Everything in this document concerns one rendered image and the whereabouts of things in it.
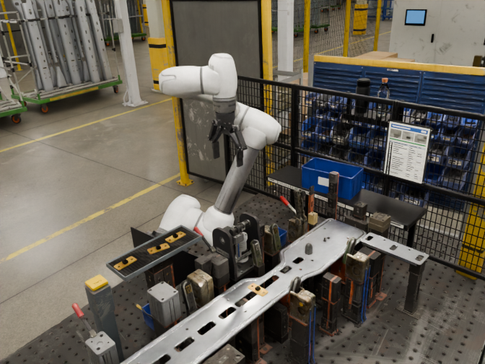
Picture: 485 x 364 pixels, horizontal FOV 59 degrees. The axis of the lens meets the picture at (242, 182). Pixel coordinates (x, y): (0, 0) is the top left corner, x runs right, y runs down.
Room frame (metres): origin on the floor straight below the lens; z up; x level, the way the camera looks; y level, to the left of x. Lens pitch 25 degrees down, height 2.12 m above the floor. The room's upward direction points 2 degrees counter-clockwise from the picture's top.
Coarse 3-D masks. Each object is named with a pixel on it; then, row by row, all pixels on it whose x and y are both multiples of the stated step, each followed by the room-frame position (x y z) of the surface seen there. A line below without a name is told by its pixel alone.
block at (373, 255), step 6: (360, 252) 1.60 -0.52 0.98; (366, 252) 1.60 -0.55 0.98; (372, 252) 1.60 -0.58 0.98; (378, 252) 1.60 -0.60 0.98; (372, 258) 1.56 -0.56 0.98; (378, 258) 1.57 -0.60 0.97; (372, 264) 1.55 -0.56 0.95; (378, 264) 1.58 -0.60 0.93; (372, 270) 1.55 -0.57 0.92; (378, 270) 1.58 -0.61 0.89; (372, 276) 1.55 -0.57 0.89; (372, 282) 1.57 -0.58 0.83; (372, 288) 1.57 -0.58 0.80; (366, 294) 1.56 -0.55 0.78; (372, 294) 1.58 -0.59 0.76; (372, 300) 1.58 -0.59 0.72; (366, 306) 1.55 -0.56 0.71; (372, 306) 1.56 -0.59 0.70
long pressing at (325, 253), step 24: (312, 240) 1.68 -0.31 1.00; (336, 240) 1.68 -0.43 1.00; (288, 264) 1.51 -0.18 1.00; (312, 264) 1.50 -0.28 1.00; (240, 288) 1.36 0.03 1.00; (288, 288) 1.36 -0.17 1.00; (216, 312) 1.23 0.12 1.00; (240, 312) 1.23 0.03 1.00; (168, 336) 1.13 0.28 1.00; (192, 336) 1.12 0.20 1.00; (216, 336) 1.12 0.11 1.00; (144, 360) 1.02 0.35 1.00; (168, 360) 1.02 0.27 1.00; (192, 360) 1.01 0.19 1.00
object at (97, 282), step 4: (96, 276) 1.27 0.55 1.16; (100, 276) 1.27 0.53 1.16; (88, 280) 1.25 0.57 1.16; (92, 280) 1.25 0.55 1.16; (96, 280) 1.25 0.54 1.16; (100, 280) 1.25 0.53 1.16; (104, 280) 1.25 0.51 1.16; (88, 284) 1.23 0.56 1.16; (92, 284) 1.23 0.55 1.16; (96, 284) 1.23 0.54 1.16; (100, 284) 1.23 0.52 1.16; (104, 284) 1.23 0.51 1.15; (92, 288) 1.20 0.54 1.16; (96, 288) 1.21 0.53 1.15
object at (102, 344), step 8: (96, 336) 1.08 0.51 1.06; (104, 336) 1.08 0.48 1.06; (88, 344) 1.04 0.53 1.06; (96, 344) 1.04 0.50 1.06; (104, 344) 1.04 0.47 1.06; (112, 344) 1.04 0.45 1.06; (88, 352) 1.05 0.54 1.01; (96, 352) 1.01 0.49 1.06; (104, 352) 1.01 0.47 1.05; (112, 352) 1.03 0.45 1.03; (96, 360) 1.01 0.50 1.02; (104, 360) 1.01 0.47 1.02; (112, 360) 1.03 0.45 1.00
